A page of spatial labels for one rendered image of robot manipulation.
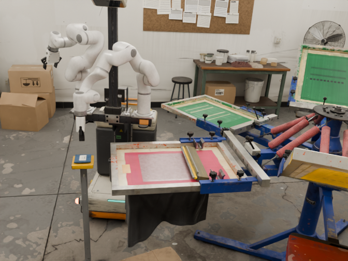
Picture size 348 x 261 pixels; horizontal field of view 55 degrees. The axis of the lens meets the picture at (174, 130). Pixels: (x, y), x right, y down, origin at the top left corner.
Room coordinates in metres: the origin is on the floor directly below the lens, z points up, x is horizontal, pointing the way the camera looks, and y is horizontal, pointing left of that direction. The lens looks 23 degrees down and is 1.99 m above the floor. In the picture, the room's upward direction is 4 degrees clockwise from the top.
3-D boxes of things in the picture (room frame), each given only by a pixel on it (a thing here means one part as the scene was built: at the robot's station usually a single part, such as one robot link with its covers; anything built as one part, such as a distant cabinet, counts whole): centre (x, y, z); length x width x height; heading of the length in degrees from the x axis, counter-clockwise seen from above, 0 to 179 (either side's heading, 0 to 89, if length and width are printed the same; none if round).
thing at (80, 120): (1.87, 0.56, 1.22); 0.10 x 0.07 x 0.11; 12
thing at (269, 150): (1.98, -0.57, 1.02); 0.17 x 0.06 x 0.05; 102
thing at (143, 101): (2.30, 0.23, 1.21); 0.16 x 0.13 x 0.15; 179
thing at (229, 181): (1.64, -0.31, 0.98); 0.30 x 0.05 x 0.07; 102
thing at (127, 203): (1.80, 0.27, 0.74); 0.45 x 0.03 x 0.43; 12
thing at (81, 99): (1.89, 0.53, 1.34); 0.15 x 0.10 x 0.11; 141
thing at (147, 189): (1.87, -0.02, 0.97); 0.79 x 0.58 x 0.04; 102
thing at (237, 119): (2.76, -0.44, 1.05); 1.08 x 0.61 x 0.23; 42
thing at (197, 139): (2.19, -0.19, 0.98); 0.30 x 0.05 x 0.07; 102
